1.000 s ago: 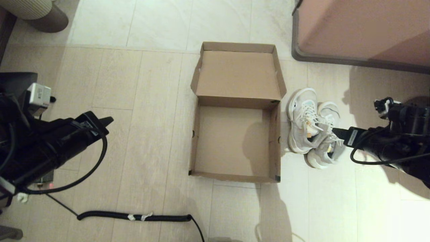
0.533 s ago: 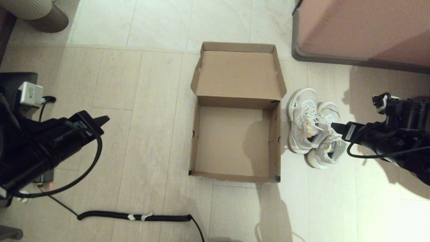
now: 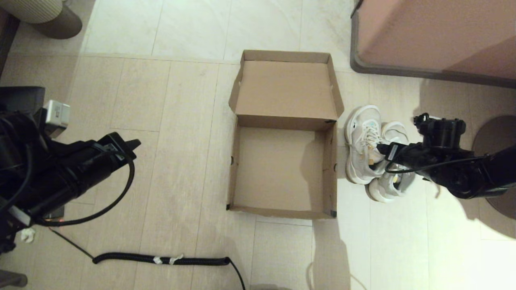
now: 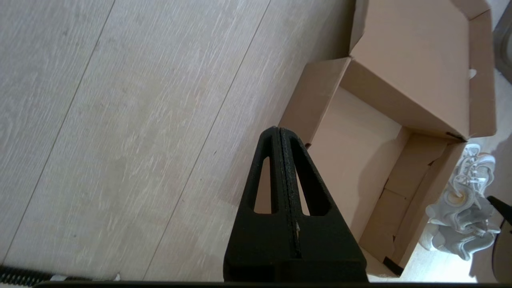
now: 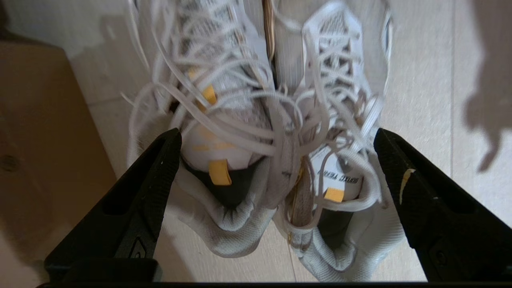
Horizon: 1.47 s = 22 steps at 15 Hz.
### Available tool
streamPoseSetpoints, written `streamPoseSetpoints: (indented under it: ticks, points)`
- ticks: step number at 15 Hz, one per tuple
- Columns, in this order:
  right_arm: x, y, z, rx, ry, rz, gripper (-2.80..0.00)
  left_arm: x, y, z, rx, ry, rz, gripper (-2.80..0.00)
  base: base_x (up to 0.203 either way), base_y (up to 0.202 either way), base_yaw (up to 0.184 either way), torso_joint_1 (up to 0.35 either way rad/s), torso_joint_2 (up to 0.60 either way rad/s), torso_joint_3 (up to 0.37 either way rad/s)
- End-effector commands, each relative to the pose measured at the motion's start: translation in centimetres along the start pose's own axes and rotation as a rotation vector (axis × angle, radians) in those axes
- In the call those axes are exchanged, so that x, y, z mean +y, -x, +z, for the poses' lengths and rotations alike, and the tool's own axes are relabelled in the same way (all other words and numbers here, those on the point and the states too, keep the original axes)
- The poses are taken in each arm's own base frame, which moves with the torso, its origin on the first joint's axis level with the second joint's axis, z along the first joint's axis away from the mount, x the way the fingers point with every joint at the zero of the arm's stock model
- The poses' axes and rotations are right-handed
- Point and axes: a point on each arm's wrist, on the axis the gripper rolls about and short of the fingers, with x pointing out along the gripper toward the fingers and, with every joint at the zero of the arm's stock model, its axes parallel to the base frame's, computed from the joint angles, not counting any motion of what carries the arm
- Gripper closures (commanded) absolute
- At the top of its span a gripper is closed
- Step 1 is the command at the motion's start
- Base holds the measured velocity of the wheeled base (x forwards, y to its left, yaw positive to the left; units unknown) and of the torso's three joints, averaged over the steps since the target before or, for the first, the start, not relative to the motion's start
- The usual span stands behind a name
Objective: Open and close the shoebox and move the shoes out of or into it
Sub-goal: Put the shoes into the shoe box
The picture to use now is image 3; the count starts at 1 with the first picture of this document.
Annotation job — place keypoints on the round brown table base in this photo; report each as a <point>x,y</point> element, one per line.
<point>500,133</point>

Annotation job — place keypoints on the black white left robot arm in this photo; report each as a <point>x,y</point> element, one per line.
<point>20,161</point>

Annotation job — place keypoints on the grey-brown furniture foot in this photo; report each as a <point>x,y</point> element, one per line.
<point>12,278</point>

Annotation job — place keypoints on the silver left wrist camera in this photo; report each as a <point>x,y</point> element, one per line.
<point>56,117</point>

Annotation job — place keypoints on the white lace-up sneaker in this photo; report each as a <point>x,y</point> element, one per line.
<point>360,137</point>
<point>387,189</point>

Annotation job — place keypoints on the dark grey square block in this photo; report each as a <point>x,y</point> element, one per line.
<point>20,94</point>

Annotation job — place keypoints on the crumpled white paper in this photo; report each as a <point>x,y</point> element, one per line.
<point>28,235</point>

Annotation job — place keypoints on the brown cardboard shoe box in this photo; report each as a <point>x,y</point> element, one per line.
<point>282,88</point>

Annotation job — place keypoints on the striped beige round pouf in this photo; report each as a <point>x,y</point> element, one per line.
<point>36,10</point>

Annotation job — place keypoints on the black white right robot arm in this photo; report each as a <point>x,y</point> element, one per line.
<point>475,173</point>

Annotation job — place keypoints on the pink sofa with grey base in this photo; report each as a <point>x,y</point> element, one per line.
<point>435,32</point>

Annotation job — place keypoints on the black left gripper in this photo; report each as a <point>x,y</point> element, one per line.
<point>80,169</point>

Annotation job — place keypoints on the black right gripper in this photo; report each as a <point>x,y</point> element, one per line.
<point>407,155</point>

